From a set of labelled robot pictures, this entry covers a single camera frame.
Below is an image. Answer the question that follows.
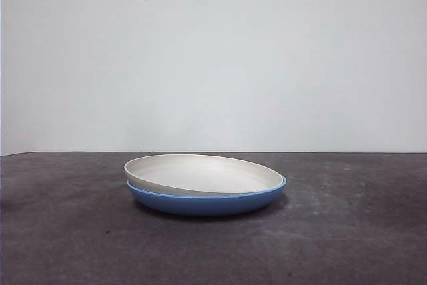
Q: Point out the white round plate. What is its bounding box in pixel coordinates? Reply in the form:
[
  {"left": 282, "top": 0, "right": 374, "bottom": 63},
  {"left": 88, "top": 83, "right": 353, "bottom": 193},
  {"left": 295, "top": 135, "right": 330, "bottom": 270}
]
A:
[{"left": 123, "top": 153, "right": 286, "bottom": 196}]

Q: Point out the blue round plate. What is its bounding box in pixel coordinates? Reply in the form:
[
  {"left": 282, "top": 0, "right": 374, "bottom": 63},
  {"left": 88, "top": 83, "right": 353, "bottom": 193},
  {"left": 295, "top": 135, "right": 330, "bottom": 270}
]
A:
[{"left": 126, "top": 174, "right": 288, "bottom": 218}]

